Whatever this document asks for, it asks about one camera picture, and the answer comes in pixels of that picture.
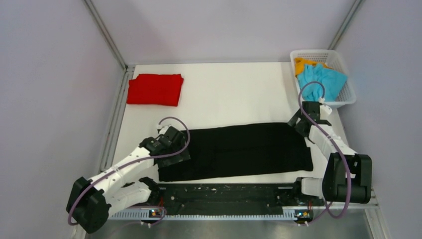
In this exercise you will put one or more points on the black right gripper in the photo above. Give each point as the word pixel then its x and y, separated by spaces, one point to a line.
pixel 293 122

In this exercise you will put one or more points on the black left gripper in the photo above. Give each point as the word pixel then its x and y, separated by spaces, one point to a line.
pixel 182 157

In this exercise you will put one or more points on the black t shirt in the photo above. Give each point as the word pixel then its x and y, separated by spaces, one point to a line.
pixel 241 150

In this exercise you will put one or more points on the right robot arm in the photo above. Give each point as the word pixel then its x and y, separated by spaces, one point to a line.
pixel 348 174

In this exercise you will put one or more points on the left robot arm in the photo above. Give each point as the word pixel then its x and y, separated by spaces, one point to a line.
pixel 95 200

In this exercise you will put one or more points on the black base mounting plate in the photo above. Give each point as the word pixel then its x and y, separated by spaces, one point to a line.
pixel 229 199

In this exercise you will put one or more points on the light blue t shirt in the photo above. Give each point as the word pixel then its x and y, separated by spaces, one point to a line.
pixel 332 81

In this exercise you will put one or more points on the orange t shirt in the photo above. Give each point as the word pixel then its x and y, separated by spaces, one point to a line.
pixel 300 63

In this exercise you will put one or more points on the red folded t shirt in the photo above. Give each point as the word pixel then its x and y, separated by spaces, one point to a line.
pixel 155 89

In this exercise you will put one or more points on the white plastic laundry basket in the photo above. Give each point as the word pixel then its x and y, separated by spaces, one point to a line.
pixel 335 61

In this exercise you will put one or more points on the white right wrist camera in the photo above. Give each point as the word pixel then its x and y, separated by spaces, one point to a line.
pixel 325 110

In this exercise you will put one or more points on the aluminium frame rail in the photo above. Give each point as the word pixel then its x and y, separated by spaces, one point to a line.
pixel 153 222

